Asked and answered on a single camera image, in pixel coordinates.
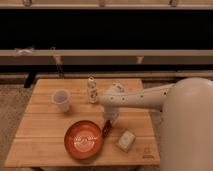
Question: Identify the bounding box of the white sponge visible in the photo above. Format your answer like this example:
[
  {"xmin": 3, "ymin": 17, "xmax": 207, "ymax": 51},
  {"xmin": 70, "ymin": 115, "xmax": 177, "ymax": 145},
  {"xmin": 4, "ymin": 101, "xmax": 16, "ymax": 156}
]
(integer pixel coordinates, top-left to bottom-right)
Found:
[{"xmin": 116, "ymin": 130, "xmax": 136, "ymax": 152}]

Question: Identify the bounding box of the dark red pepper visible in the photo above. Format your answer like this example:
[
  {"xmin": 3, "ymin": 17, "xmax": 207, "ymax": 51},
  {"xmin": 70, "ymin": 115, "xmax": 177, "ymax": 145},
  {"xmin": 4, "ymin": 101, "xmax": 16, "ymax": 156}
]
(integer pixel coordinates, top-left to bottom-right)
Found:
[{"xmin": 102, "ymin": 120, "xmax": 112, "ymax": 138}]

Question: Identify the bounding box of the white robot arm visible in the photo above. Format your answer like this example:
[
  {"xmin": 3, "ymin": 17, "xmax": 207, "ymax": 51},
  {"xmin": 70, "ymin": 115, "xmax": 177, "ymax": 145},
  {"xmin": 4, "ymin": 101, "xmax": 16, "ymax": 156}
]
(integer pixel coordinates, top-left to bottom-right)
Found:
[{"xmin": 99, "ymin": 77, "xmax": 213, "ymax": 171}]

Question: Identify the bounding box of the small white bottle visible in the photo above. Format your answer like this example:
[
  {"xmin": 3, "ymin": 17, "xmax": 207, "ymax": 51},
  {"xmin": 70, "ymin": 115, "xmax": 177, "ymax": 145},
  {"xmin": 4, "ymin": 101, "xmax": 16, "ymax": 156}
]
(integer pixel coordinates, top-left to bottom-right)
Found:
[{"xmin": 87, "ymin": 77, "xmax": 98, "ymax": 103}]

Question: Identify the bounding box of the clear plastic cup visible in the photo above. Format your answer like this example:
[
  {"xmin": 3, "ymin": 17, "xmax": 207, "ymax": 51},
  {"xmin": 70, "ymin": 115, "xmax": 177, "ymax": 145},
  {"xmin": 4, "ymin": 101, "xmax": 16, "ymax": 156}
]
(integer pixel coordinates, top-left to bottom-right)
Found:
[{"xmin": 52, "ymin": 89, "xmax": 70, "ymax": 113}]

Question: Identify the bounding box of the orange bowl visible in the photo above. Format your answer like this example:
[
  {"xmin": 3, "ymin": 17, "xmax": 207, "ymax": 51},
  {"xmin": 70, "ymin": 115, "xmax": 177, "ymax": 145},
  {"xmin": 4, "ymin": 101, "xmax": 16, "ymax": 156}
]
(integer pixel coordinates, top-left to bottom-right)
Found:
[{"xmin": 64, "ymin": 120, "xmax": 103, "ymax": 160}]

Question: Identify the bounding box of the wooden table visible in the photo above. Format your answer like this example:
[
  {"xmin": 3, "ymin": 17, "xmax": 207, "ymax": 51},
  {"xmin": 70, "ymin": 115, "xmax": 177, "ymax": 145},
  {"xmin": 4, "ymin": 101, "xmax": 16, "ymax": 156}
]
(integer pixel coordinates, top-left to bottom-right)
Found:
[{"xmin": 5, "ymin": 79, "xmax": 160, "ymax": 167}]

